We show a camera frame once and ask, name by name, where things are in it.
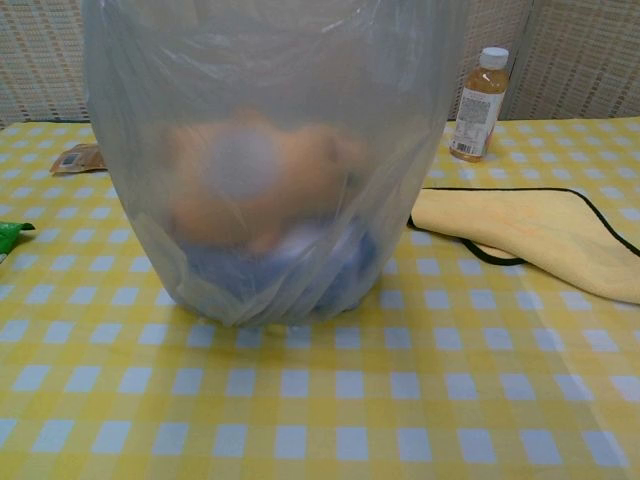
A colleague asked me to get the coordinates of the brown spout pouch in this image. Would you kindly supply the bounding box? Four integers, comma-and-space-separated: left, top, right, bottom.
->
48, 142, 109, 175

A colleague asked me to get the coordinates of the woven folding screen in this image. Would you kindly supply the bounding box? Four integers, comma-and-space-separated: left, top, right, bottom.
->
0, 0, 640, 124

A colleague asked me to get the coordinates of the yellow checkered tablecloth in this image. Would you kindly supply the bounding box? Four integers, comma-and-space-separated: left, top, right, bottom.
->
0, 117, 640, 480

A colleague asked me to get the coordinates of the orange plush toy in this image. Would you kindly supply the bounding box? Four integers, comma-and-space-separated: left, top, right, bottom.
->
164, 107, 371, 251

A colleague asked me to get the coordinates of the orange tea bottle white cap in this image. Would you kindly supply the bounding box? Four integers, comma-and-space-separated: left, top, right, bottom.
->
448, 47, 511, 164

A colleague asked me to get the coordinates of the yellow towel black edging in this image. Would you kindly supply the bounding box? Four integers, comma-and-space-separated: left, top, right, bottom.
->
407, 187, 640, 305

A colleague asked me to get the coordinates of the green snack packet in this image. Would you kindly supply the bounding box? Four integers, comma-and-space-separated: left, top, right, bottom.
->
0, 219, 36, 261

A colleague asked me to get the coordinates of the translucent plastic bag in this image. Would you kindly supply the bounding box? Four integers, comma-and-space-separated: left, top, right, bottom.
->
82, 0, 471, 330

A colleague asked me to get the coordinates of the blue package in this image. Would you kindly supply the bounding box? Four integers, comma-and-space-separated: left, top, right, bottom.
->
177, 214, 381, 321

